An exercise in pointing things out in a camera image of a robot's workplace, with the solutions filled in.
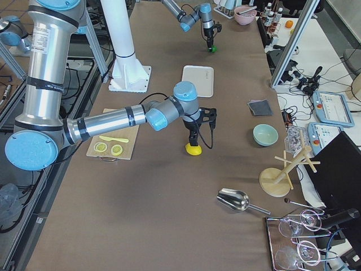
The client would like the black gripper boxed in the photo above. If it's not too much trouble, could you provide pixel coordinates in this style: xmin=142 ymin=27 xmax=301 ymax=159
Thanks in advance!
xmin=202 ymin=21 xmax=222 ymax=50
xmin=183 ymin=107 xmax=217 ymax=146

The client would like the green lime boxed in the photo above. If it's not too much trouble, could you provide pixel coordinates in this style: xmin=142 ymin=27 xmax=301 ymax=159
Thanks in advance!
xmin=208 ymin=45 xmax=217 ymax=53

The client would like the yellow lemon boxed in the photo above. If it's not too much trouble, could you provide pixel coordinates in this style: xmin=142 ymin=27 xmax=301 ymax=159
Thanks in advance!
xmin=185 ymin=143 xmax=202 ymax=156

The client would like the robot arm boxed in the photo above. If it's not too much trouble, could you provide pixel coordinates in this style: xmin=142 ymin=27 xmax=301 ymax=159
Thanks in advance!
xmin=5 ymin=1 xmax=222 ymax=171
xmin=161 ymin=0 xmax=222 ymax=53

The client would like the cream rabbit tray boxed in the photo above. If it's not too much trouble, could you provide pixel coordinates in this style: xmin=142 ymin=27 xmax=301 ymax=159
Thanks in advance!
xmin=182 ymin=65 xmax=214 ymax=98

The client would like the pink bowl with ice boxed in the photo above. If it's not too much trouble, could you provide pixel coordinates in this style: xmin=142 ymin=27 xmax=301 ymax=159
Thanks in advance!
xmin=234 ymin=6 xmax=257 ymax=25

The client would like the grey folded cloth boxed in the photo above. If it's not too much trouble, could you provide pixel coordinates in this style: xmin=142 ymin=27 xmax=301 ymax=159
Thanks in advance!
xmin=248 ymin=99 xmax=273 ymax=116

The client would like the mint green bowl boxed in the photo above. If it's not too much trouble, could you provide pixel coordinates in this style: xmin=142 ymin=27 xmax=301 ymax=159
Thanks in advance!
xmin=253 ymin=124 xmax=279 ymax=147

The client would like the yellow plastic knife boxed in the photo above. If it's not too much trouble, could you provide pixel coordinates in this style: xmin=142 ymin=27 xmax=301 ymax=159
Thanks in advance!
xmin=99 ymin=135 xmax=129 ymax=143

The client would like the wooden cutting board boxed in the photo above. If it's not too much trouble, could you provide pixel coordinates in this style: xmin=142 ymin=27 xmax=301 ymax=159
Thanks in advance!
xmin=86 ymin=125 xmax=139 ymax=161

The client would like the lemon slice right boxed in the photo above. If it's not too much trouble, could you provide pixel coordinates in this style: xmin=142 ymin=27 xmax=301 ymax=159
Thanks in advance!
xmin=111 ymin=144 xmax=124 ymax=156

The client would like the lemon slice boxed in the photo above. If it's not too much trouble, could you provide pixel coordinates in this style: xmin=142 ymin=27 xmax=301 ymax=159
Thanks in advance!
xmin=93 ymin=142 xmax=108 ymax=153
xmin=111 ymin=144 xmax=124 ymax=156

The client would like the metal scoop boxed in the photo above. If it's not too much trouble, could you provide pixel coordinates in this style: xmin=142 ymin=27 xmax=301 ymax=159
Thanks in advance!
xmin=217 ymin=188 xmax=271 ymax=215

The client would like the orange fruit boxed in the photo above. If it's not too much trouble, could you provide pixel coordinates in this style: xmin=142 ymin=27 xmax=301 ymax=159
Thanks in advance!
xmin=285 ymin=20 xmax=293 ymax=29

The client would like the wooden mug tree stand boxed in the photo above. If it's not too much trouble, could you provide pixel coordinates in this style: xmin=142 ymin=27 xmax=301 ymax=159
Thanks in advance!
xmin=259 ymin=131 xmax=320 ymax=197

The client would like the lemon slice left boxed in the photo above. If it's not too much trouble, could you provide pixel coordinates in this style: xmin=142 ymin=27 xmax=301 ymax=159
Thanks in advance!
xmin=93 ymin=142 xmax=108 ymax=153

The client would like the white support column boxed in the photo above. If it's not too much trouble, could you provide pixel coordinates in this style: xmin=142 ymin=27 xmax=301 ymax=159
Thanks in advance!
xmin=100 ymin=0 xmax=142 ymax=85

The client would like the teach pendant near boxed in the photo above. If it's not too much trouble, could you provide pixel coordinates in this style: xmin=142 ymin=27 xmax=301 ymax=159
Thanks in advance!
xmin=307 ymin=122 xmax=344 ymax=154

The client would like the teach pendant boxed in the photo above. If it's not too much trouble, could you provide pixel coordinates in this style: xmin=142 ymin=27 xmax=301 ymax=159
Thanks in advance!
xmin=307 ymin=122 xmax=344 ymax=154
xmin=312 ymin=91 xmax=355 ymax=128

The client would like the teach pendant far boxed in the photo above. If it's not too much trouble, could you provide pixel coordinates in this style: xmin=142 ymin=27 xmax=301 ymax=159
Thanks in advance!
xmin=312 ymin=91 xmax=355 ymax=128

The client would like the wine glass upper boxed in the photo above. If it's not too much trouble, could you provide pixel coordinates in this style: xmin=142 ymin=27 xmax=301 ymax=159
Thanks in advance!
xmin=279 ymin=209 xmax=322 ymax=238

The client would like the wine glass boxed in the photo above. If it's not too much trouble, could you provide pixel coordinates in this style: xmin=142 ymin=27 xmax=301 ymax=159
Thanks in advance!
xmin=275 ymin=241 xmax=321 ymax=270
xmin=279 ymin=209 xmax=322 ymax=238

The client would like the black monitor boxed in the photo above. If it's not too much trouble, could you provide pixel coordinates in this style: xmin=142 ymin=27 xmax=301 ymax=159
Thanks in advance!
xmin=306 ymin=132 xmax=360 ymax=210

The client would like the wine glass lower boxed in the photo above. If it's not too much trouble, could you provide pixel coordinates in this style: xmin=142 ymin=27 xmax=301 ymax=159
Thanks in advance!
xmin=275 ymin=241 xmax=321 ymax=270

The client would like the copper wire bottle rack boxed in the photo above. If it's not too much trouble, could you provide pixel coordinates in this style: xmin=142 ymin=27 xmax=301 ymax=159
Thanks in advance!
xmin=261 ymin=2 xmax=283 ymax=37

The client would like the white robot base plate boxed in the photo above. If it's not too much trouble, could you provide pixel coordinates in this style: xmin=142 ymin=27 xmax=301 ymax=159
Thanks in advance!
xmin=108 ymin=63 xmax=152 ymax=93

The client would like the aluminium frame post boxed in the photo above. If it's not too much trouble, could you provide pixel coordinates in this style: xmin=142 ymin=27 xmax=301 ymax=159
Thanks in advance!
xmin=270 ymin=0 xmax=320 ymax=88

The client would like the black rack frame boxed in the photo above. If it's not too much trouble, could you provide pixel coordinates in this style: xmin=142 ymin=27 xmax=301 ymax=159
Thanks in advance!
xmin=265 ymin=217 xmax=338 ymax=270

